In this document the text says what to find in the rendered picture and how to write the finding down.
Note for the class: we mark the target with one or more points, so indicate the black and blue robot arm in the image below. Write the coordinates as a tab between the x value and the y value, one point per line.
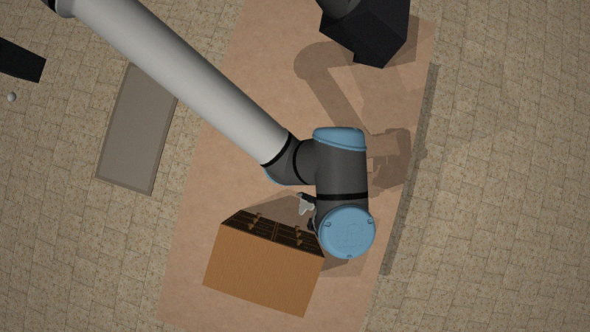
334	159

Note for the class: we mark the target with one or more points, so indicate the dark brown wooden drawer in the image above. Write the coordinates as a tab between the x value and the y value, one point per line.
256	224
295	236
258	215
298	244
249	228
291	229

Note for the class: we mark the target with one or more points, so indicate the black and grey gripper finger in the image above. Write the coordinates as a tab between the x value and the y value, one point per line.
306	202

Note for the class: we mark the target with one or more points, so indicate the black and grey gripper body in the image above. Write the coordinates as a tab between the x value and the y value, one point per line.
309	226

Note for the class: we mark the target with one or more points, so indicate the brown wooden chest of drawers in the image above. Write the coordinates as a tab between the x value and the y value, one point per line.
262	271

